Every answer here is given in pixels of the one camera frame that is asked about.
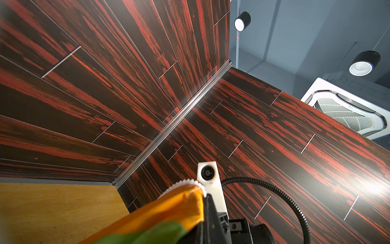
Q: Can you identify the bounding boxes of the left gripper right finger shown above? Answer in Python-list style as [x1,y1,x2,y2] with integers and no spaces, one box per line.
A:
[203,194,232,244]

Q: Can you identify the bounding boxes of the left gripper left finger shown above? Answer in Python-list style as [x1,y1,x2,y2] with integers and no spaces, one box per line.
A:
[178,222,204,244]

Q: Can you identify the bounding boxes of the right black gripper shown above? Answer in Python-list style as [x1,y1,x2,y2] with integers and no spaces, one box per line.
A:
[218,212,276,244]

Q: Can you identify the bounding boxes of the colourful rainbow kids jacket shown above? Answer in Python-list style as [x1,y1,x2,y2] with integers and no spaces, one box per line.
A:
[82,179,206,244]

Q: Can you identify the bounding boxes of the white ceiling air conditioner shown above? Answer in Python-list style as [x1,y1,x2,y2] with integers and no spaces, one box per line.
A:
[301,78,390,140]

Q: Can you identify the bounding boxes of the black round ceiling spotlight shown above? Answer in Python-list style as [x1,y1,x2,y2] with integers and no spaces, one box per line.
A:
[234,11,251,32]

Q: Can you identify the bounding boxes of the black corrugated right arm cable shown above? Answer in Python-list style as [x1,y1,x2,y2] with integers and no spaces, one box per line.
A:
[220,176,312,244]

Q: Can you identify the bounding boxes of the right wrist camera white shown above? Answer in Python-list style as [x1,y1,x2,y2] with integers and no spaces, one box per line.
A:
[197,161,228,215]

